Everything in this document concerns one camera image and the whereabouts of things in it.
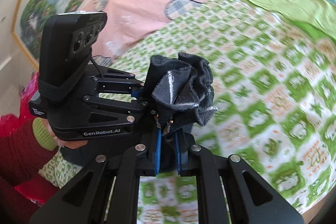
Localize black pants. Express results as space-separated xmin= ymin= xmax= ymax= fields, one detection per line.
xmin=61 ymin=52 xmax=216 ymax=173

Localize red sleeve left forearm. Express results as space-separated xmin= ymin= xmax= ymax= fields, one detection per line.
xmin=1 ymin=114 xmax=58 ymax=186

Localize left hand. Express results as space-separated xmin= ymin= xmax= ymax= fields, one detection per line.
xmin=42 ymin=119 xmax=88 ymax=149

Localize red sequined cloth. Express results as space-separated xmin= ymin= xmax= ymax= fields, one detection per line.
xmin=1 ymin=74 xmax=58 ymax=205

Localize green checkered cartoon bedsheet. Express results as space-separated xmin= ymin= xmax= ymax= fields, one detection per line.
xmin=39 ymin=0 xmax=336 ymax=224

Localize plain green sheet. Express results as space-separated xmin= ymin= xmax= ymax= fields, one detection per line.
xmin=246 ymin=0 xmax=335 ymax=42

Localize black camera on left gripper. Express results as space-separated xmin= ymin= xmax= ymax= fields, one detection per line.
xmin=38 ymin=11 xmax=108 ymax=101

